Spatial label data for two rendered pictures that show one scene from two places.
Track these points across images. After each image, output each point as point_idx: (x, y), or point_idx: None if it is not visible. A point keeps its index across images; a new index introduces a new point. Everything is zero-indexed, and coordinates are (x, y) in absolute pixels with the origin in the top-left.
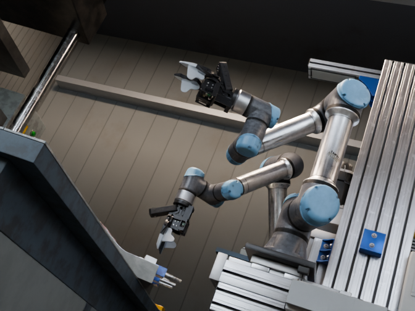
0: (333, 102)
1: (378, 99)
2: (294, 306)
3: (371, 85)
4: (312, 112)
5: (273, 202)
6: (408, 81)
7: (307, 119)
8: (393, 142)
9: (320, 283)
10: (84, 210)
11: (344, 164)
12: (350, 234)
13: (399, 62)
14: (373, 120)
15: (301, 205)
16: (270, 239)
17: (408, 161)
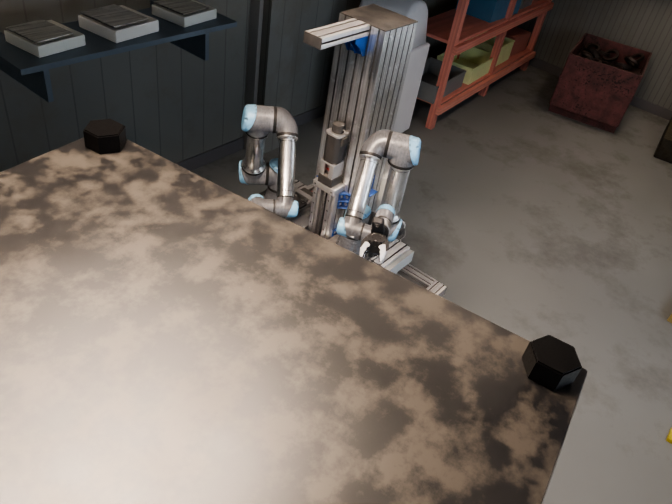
0: (406, 166)
1: (378, 78)
2: None
3: (362, 46)
4: (377, 160)
5: (259, 147)
6: (396, 48)
7: (375, 169)
8: (383, 110)
9: (338, 216)
10: None
11: (343, 128)
12: None
13: (393, 30)
14: (374, 99)
15: (388, 239)
16: (351, 246)
17: (388, 119)
